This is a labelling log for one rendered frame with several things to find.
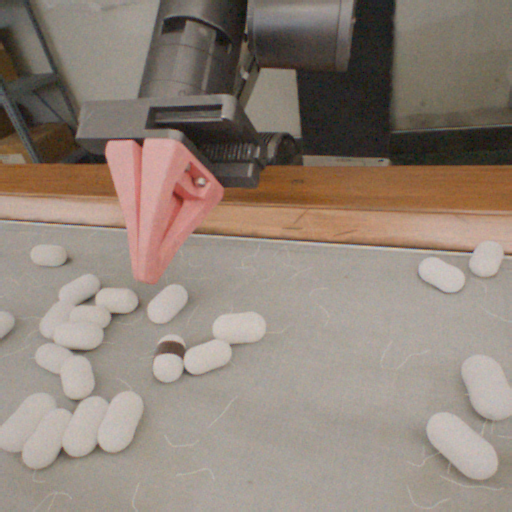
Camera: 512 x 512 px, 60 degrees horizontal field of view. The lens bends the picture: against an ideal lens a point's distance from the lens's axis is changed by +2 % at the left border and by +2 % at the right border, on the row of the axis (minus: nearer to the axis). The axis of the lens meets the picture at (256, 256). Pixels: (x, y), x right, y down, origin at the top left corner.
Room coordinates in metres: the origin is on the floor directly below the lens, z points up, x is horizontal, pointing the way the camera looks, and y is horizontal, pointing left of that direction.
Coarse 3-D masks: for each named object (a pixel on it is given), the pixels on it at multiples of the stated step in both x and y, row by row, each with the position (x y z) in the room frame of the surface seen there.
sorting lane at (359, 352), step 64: (0, 256) 0.42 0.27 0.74; (128, 256) 0.37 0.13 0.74; (192, 256) 0.35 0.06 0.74; (256, 256) 0.33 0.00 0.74; (320, 256) 0.31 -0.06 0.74; (384, 256) 0.29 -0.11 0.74; (448, 256) 0.28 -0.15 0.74; (128, 320) 0.27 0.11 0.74; (192, 320) 0.26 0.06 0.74; (320, 320) 0.23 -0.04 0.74; (384, 320) 0.22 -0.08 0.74; (448, 320) 0.21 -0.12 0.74; (0, 384) 0.23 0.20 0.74; (128, 384) 0.21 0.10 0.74; (192, 384) 0.19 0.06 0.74; (256, 384) 0.18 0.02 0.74; (320, 384) 0.18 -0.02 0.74; (384, 384) 0.17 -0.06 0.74; (448, 384) 0.16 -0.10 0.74; (0, 448) 0.18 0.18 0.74; (128, 448) 0.16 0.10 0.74; (192, 448) 0.15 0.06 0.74; (256, 448) 0.14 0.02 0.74; (320, 448) 0.13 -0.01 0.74; (384, 448) 0.13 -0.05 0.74
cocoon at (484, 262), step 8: (488, 240) 0.26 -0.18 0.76; (480, 248) 0.26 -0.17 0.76; (488, 248) 0.25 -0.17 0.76; (496, 248) 0.25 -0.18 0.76; (472, 256) 0.25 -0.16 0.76; (480, 256) 0.25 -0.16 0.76; (488, 256) 0.24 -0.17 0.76; (496, 256) 0.24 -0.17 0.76; (472, 264) 0.25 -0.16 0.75; (480, 264) 0.24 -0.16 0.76; (488, 264) 0.24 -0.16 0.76; (496, 264) 0.24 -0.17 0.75; (472, 272) 0.24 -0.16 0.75; (480, 272) 0.24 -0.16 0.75; (488, 272) 0.24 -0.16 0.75
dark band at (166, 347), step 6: (162, 342) 0.22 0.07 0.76; (168, 342) 0.22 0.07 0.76; (174, 342) 0.22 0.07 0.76; (156, 348) 0.22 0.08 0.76; (162, 348) 0.21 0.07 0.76; (168, 348) 0.21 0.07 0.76; (174, 348) 0.21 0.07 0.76; (180, 348) 0.21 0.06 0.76; (156, 354) 0.21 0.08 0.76; (174, 354) 0.21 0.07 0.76; (180, 354) 0.21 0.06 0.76
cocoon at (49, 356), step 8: (48, 344) 0.24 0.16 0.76; (56, 344) 0.24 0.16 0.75; (40, 352) 0.24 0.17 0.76; (48, 352) 0.23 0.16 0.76; (56, 352) 0.23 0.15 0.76; (64, 352) 0.23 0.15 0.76; (40, 360) 0.23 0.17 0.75; (48, 360) 0.23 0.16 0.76; (56, 360) 0.23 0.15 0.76; (64, 360) 0.23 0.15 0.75; (48, 368) 0.23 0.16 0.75; (56, 368) 0.22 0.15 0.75
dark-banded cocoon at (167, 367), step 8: (168, 336) 0.22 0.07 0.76; (176, 336) 0.22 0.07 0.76; (184, 344) 0.22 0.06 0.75; (160, 360) 0.20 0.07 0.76; (168, 360) 0.20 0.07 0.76; (176, 360) 0.20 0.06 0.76; (160, 368) 0.20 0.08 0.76; (168, 368) 0.20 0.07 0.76; (176, 368) 0.20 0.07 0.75; (160, 376) 0.20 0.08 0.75; (168, 376) 0.20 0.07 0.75; (176, 376) 0.20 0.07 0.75
